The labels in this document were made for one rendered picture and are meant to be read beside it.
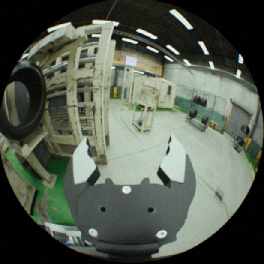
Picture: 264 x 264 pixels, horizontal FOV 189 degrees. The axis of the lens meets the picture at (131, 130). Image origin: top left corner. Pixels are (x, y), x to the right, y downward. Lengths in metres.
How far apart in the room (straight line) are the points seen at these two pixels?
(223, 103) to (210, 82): 2.64
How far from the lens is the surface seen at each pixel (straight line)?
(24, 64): 0.81
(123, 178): 1.26
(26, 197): 1.63
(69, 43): 0.94
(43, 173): 1.44
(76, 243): 0.57
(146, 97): 4.35
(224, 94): 10.47
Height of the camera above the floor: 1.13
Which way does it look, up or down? 29 degrees down
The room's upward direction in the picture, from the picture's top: 7 degrees clockwise
